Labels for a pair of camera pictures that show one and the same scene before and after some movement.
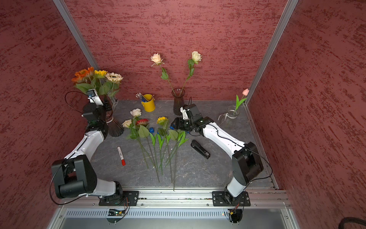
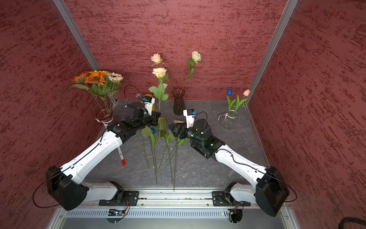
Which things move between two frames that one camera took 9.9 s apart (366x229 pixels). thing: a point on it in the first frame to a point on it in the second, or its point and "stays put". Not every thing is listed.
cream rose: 196,57 stays put
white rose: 156,59 stays put
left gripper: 108,108 to 155,115
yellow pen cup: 149,106 stays put
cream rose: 127,123 to 159,92
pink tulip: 245,92 stays put
